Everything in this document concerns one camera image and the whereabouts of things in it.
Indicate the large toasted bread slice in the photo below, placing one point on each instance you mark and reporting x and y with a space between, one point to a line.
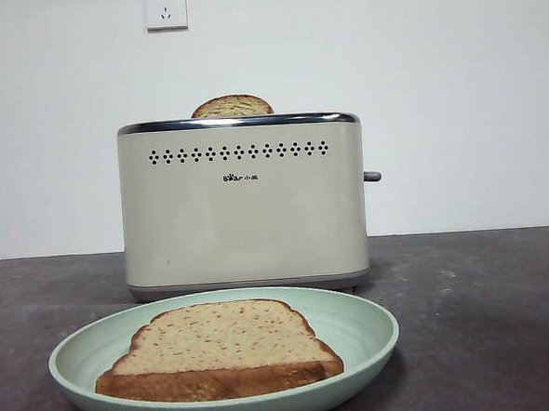
222 339

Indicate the pale green round plate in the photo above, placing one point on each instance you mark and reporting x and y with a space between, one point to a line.
357 331

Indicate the cream toaster with chrome top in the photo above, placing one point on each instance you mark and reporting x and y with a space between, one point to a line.
242 217

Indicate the small rounded bread slice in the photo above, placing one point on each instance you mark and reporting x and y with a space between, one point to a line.
231 106

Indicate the white wall power socket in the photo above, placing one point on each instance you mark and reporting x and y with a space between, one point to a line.
166 9

